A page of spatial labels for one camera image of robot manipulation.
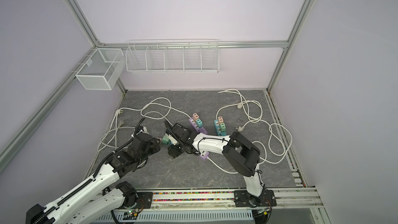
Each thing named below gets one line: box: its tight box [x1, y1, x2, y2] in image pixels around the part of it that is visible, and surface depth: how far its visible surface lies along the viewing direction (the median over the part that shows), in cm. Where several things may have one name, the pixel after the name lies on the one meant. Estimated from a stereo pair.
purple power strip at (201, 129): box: [188, 117, 208, 135], surface depth 98 cm
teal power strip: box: [213, 119, 227, 137], surface depth 98 cm
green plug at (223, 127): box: [220, 122, 226, 133], surface depth 95 cm
